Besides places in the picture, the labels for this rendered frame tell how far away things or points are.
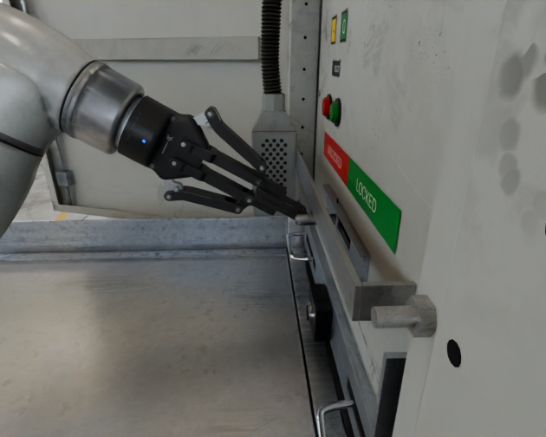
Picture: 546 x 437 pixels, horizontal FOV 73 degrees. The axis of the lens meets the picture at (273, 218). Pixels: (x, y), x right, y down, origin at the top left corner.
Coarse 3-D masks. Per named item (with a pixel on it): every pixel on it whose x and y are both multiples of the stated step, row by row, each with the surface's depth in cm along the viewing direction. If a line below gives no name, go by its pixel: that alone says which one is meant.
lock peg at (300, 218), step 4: (336, 200) 46; (296, 216) 46; (300, 216) 46; (304, 216) 46; (308, 216) 46; (312, 216) 46; (332, 216) 46; (336, 216) 46; (296, 220) 46; (300, 220) 46; (304, 220) 46; (308, 220) 46; (312, 220) 46; (332, 220) 46; (336, 220) 46; (340, 220) 46; (296, 224) 47; (300, 224) 46; (304, 224) 46; (308, 224) 46; (312, 224) 46; (336, 224) 46; (340, 224) 47
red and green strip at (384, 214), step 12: (324, 144) 56; (336, 144) 47; (336, 156) 47; (348, 156) 41; (336, 168) 47; (348, 168) 41; (360, 168) 36; (348, 180) 41; (360, 180) 36; (372, 180) 33; (360, 192) 37; (372, 192) 33; (360, 204) 37; (372, 204) 33; (384, 204) 30; (372, 216) 33; (384, 216) 30; (396, 216) 27; (384, 228) 30; (396, 228) 27; (396, 240) 27
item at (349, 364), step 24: (312, 240) 62; (312, 264) 63; (336, 288) 49; (336, 312) 44; (336, 336) 43; (336, 360) 44; (360, 360) 37; (360, 384) 34; (360, 408) 33; (360, 432) 34
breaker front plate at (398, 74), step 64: (384, 0) 29; (448, 0) 19; (320, 64) 59; (384, 64) 29; (448, 64) 19; (320, 128) 60; (384, 128) 29; (320, 192) 61; (384, 192) 30; (384, 256) 30
